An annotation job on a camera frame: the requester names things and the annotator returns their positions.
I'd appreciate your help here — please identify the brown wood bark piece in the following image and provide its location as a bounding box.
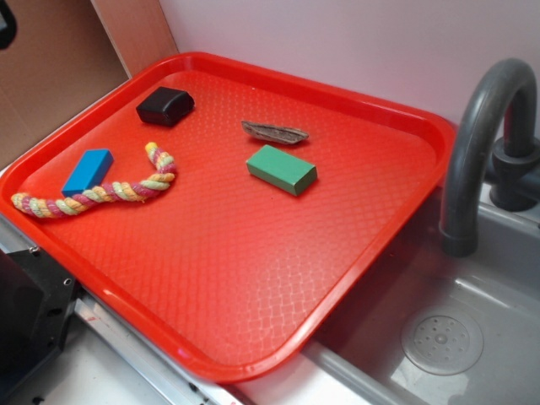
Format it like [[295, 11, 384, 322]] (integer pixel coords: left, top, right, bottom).
[[240, 121, 310, 145]]

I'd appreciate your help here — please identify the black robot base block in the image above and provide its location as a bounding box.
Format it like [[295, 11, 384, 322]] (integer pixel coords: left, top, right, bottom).
[[1, 250, 78, 404]]

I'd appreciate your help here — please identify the blue rectangular block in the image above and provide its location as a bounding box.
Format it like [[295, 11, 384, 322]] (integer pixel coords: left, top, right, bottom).
[[62, 148, 114, 197]]

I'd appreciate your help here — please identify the grey curved faucet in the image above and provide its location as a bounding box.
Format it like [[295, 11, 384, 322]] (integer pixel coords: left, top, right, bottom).
[[440, 58, 539, 257]]

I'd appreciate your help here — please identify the grey plastic sink basin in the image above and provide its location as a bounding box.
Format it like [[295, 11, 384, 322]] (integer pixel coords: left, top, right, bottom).
[[304, 192, 539, 404]]

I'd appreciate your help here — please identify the red plastic tray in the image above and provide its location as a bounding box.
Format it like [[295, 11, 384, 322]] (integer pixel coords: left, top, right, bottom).
[[1, 53, 455, 383]]

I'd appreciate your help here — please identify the green rectangular block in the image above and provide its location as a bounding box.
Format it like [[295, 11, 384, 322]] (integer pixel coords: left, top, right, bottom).
[[246, 145, 318, 197]]

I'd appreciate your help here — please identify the black rounded block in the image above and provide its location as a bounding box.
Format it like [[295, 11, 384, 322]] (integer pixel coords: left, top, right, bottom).
[[136, 87, 195, 127]]

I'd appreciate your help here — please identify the multicoloured braided rope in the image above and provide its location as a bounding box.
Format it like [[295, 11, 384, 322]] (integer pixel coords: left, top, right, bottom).
[[10, 142, 178, 219]]

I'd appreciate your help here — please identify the brown cardboard panel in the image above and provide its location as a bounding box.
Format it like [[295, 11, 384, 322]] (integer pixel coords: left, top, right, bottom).
[[1, 1, 177, 167]]

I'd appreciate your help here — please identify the round sink drain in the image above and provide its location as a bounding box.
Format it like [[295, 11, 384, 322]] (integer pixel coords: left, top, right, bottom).
[[401, 313, 483, 376]]

